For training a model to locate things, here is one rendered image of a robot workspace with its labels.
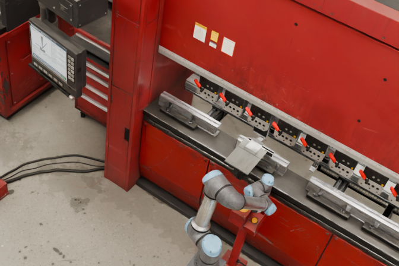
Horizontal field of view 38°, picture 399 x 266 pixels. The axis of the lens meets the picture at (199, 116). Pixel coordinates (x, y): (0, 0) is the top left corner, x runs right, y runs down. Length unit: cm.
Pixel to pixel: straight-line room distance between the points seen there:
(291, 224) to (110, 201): 151
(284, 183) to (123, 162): 133
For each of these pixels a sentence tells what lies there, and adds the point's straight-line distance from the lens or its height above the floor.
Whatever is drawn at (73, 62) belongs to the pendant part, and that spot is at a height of 152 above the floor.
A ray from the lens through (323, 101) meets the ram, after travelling 344.
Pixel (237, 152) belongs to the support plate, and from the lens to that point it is 384.
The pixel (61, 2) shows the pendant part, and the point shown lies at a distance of 342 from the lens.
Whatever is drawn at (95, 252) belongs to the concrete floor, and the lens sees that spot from 446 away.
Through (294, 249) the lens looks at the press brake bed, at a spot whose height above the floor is 40.
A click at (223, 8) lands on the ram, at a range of 347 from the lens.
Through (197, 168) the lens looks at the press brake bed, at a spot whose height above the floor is 62.
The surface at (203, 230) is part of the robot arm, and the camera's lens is 339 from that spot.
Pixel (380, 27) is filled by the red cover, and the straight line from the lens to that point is 306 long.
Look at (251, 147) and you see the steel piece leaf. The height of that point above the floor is 100.
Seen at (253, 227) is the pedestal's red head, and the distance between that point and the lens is 386.
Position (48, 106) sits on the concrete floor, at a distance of 545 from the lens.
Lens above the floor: 377
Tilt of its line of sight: 44 degrees down
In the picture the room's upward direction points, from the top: 12 degrees clockwise
